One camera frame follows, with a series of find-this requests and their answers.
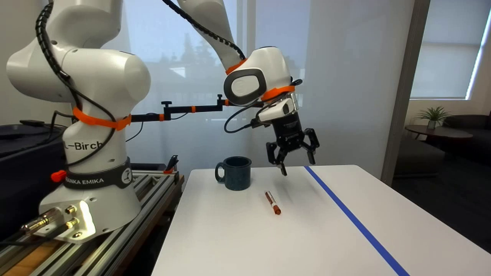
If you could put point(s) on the white window blind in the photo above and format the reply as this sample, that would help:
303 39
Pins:
450 46

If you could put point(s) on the red sharpie marker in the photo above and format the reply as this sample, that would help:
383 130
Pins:
274 202

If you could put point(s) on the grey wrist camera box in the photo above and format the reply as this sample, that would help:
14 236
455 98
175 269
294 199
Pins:
277 108

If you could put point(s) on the dark teal mug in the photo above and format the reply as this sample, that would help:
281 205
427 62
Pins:
238 173

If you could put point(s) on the blue tape strip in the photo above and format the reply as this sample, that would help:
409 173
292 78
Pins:
353 219

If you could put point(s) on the black red clamp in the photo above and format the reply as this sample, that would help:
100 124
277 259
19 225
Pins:
172 162

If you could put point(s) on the black articulated camera mount arm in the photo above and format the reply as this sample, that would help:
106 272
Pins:
178 108

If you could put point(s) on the small potted plant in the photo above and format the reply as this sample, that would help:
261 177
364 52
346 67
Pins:
433 116

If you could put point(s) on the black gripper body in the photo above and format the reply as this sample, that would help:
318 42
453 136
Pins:
289 131

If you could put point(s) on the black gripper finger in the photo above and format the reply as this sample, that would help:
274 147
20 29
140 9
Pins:
313 139
274 151

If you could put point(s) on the aluminium rail base frame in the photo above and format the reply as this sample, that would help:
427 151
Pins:
132 219

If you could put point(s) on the dark lounge sofa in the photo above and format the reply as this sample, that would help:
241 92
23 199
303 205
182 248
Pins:
470 134

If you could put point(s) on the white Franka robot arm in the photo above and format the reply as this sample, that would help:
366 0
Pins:
93 76

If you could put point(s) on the grey door frame post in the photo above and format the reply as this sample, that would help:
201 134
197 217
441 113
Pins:
404 85

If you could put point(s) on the dark round lounge table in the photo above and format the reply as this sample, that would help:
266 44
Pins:
439 131

